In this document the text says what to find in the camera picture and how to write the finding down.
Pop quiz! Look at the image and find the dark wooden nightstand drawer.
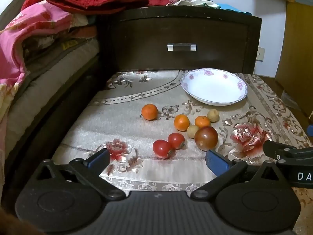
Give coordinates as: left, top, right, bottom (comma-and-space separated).
98, 6, 262, 75

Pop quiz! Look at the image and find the small red tomato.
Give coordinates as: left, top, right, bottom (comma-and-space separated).
153, 139, 172, 159
168, 133, 185, 150

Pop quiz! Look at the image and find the blue flat item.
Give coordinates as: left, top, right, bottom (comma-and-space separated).
216, 2, 252, 15

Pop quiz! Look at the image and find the grey mattress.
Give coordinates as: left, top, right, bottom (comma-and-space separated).
5, 39, 101, 152

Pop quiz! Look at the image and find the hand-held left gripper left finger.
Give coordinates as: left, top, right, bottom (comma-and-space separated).
37, 149, 124, 200

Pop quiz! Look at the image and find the small yellow-brown fruit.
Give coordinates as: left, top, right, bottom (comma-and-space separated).
186, 125, 200, 139
207, 109, 219, 123

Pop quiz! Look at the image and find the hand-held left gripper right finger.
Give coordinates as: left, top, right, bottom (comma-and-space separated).
191, 149, 291, 200

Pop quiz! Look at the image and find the orange mandarin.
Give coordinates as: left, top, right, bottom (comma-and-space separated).
141, 104, 158, 120
174, 115, 190, 132
195, 116, 211, 128

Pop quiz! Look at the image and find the floral beige tablecloth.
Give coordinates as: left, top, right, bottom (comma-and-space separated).
52, 70, 313, 235

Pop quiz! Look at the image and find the large dark red tomato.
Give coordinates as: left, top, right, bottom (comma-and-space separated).
194, 126, 219, 151

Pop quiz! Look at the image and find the clear drawer handle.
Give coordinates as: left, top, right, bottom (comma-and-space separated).
167, 43, 197, 52

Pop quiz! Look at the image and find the yellow-brown wooden cabinet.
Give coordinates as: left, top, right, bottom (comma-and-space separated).
275, 0, 313, 120

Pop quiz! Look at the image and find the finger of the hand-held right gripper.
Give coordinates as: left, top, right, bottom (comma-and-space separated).
263, 140, 313, 162

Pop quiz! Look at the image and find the white floral plate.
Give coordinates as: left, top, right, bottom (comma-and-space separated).
180, 69, 248, 106

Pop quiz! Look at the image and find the pink floral blanket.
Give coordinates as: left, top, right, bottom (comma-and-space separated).
0, 1, 82, 84

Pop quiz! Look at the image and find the dark bed frame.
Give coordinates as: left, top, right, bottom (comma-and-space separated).
5, 56, 108, 201

